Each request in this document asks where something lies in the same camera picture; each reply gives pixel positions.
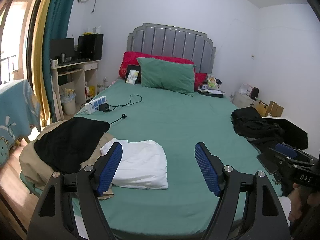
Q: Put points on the green pillow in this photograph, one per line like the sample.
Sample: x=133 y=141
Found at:
x=176 y=77

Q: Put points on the black clothes pile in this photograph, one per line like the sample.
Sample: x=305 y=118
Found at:
x=247 y=122

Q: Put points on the teal curtain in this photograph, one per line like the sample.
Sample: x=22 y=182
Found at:
x=56 y=28

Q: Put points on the beige trousers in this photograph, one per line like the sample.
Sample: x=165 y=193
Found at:
x=36 y=173

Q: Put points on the white garment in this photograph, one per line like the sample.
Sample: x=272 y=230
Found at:
x=143 y=165

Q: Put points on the books and items stack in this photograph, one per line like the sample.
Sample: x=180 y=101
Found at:
x=211 y=87

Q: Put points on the small red pillow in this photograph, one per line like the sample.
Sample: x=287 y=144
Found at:
x=199 y=79

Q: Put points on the framed picture on bed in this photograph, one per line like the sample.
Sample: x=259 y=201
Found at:
x=133 y=74

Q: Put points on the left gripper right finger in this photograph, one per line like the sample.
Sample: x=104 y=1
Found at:
x=263 y=216

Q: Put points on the blue cartoon blanket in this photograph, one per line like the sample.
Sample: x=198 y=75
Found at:
x=19 y=113

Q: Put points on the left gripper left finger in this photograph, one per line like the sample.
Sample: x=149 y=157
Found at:
x=53 y=217

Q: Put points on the black computer monitor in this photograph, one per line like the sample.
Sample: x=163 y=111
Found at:
x=61 y=46

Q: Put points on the white bedside cabinet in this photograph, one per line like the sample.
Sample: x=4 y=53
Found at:
x=242 y=101

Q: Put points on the beige wooden desk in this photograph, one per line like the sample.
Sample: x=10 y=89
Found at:
x=76 y=76

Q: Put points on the white blue power strip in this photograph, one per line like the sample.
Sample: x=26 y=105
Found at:
x=94 y=104

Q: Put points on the white trash bin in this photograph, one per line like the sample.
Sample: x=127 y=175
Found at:
x=68 y=103

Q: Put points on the green bed sheet mattress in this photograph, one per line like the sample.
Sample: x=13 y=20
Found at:
x=177 y=122

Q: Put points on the person's right hand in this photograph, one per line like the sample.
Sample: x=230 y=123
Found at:
x=298 y=198

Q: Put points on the black garment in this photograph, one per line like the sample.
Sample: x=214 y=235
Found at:
x=70 y=144

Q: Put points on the brown paper bag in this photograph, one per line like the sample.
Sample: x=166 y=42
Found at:
x=271 y=109

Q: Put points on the yellow curtain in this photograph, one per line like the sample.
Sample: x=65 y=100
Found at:
x=37 y=62

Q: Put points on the black small speaker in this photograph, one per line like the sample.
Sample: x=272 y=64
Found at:
x=254 y=93

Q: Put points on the grey padded headboard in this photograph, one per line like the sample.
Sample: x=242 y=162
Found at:
x=166 y=40

